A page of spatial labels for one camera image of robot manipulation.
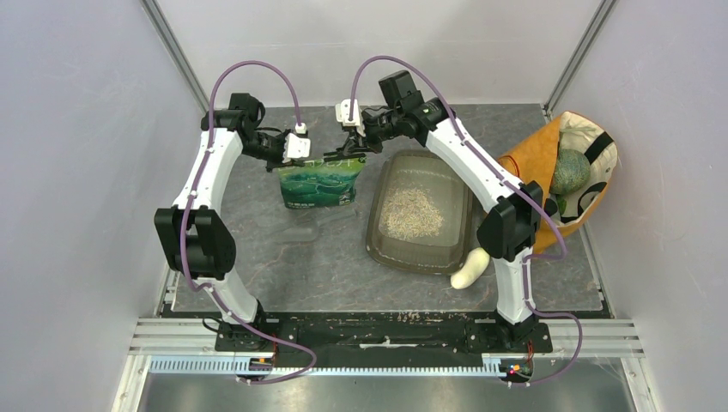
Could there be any black bag clip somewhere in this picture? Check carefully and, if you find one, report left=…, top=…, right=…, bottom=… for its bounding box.
left=323, top=148, right=367, bottom=161

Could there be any green litter bag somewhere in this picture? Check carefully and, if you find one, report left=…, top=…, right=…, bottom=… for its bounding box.
left=277, top=156, right=367, bottom=209

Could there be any clear plastic scoop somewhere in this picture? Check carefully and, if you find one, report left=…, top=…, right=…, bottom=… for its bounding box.
left=272, top=209, right=357, bottom=243

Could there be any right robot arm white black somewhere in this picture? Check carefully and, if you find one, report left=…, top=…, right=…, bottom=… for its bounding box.
left=342, top=70, right=543, bottom=351

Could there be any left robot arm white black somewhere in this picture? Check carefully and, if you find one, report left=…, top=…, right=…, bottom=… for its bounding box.
left=154, top=93, right=310, bottom=351

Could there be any grey plastic litter box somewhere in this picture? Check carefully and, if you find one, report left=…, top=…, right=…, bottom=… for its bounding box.
left=365, top=149, right=473, bottom=275

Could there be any poured litter granules pile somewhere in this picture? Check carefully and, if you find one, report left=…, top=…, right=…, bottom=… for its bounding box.
left=379, top=186, right=444, bottom=241

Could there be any orange tote bag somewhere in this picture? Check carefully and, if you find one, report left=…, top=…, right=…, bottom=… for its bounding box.
left=498, top=111, right=619, bottom=238

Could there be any white radish toy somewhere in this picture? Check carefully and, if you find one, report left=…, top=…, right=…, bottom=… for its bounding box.
left=450, top=247, right=490, bottom=290

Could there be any green melon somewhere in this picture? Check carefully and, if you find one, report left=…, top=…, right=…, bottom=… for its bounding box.
left=549, top=148, right=591, bottom=195

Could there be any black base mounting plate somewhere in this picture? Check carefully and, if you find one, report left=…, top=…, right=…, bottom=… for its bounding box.
left=215, top=312, right=553, bottom=368

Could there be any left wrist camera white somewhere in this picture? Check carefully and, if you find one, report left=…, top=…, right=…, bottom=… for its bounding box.
left=283, top=123, right=312, bottom=161

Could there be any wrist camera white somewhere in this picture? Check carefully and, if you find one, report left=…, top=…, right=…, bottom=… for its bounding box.
left=335, top=98, right=365, bottom=136
left=283, top=123, right=312, bottom=161

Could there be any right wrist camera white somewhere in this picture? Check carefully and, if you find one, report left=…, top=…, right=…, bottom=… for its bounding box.
left=335, top=98, right=365, bottom=136

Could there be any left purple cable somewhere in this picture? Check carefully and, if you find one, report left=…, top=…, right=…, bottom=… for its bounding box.
left=179, top=60, right=319, bottom=385

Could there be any purple cable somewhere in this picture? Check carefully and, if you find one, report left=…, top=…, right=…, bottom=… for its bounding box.
left=179, top=60, right=319, bottom=385
left=348, top=55, right=584, bottom=388

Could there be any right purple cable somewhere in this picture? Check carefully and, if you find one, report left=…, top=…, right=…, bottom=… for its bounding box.
left=348, top=55, right=584, bottom=388

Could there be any aluminium frame rail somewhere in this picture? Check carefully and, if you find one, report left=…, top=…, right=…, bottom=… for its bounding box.
left=128, top=318, right=644, bottom=360

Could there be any grey cable duct strip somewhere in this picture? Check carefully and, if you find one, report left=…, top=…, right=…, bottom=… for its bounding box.
left=149, top=356, right=505, bottom=378

